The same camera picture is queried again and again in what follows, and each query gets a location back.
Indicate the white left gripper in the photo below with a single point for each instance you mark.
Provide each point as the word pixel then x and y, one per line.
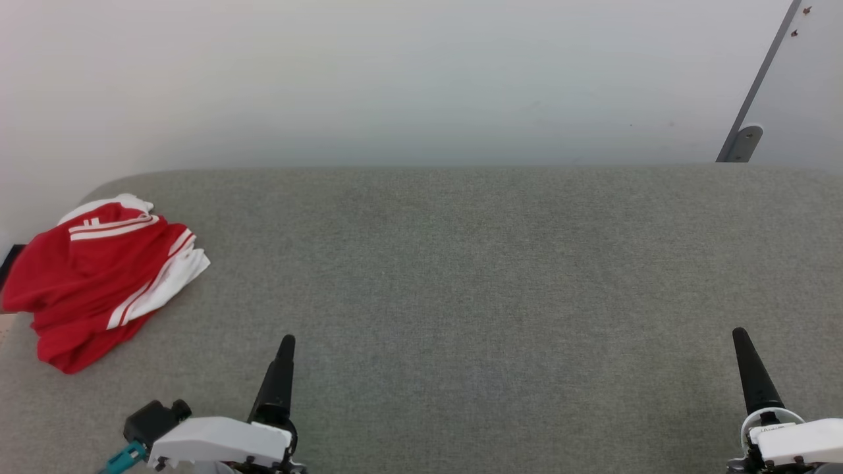
pixel 217 441

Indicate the grey metal bracket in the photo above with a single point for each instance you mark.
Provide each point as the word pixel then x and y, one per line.
pixel 745 141
pixel 757 79

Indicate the grey fabric sofa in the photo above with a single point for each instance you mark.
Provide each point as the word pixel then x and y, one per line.
pixel 461 296

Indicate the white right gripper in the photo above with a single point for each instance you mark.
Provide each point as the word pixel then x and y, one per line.
pixel 803 441

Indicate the red and white basketball jersey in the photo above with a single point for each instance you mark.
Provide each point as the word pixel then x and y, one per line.
pixel 85 276

